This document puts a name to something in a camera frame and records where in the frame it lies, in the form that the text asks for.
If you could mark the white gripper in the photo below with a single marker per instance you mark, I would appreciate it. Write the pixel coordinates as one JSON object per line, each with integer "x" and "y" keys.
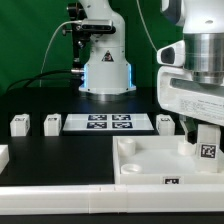
{"x": 177, "y": 92}

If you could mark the white square tabletop part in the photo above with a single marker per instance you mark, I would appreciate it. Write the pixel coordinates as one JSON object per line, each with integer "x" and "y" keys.
{"x": 141, "y": 160}

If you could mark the white L-shaped obstacle fence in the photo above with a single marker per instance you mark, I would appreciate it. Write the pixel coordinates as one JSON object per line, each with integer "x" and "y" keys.
{"x": 89, "y": 199}

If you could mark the white plate with AprilTags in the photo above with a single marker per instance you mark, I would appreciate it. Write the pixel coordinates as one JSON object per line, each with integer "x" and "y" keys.
{"x": 107, "y": 122}

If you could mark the white part at left edge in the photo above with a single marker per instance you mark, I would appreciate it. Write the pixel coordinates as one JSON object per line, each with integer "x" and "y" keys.
{"x": 4, "y": 157}

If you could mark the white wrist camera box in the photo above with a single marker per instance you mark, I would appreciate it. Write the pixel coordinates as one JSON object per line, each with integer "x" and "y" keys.
{"x": 172, "y": 55}

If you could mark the silver camera on base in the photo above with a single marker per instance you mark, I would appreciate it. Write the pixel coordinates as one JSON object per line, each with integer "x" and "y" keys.
{"x": 96, "y": 26}

